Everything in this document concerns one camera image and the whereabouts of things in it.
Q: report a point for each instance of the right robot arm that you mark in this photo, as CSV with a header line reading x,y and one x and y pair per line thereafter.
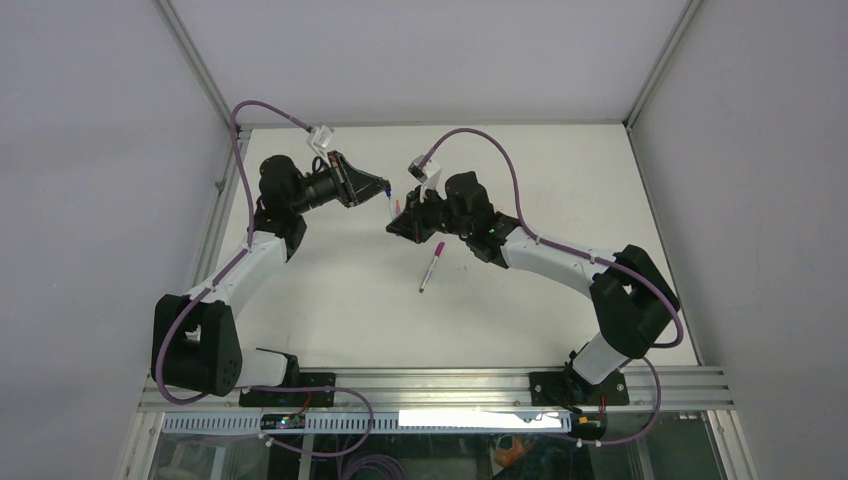
x,y
633,302

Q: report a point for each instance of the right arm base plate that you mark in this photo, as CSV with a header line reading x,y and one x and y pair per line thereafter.
x,y
565,388

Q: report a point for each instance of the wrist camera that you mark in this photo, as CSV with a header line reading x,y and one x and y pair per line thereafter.
x,y
427,173
319,138

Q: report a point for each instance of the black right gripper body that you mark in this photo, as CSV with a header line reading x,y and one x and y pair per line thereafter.
x,y
435,217

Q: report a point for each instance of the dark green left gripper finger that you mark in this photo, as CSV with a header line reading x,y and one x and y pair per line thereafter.
x,y
361,194
359,177

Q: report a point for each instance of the orange object under table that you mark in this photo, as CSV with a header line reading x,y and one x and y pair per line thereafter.
x,y
507,450

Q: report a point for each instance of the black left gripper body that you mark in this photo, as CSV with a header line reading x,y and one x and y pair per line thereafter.
x,y
340,176

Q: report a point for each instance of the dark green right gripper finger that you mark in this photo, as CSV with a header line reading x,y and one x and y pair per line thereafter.
x,y
413,209
406,225

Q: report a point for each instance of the white pen green end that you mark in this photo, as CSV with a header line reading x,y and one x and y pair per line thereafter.
x,y
428,273

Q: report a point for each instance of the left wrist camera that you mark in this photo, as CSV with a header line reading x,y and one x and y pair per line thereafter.
x,y
319,138

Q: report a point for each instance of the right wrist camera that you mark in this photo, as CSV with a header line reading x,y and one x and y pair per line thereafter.
x,y
427,173

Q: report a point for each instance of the white slotted cable duct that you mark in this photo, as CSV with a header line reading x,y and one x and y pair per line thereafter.
x,y
406,421

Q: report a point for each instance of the aluminium front rail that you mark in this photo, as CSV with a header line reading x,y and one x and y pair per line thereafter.
x,y
636,389

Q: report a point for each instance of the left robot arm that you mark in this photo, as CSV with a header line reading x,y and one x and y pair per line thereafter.
x,y
196,351

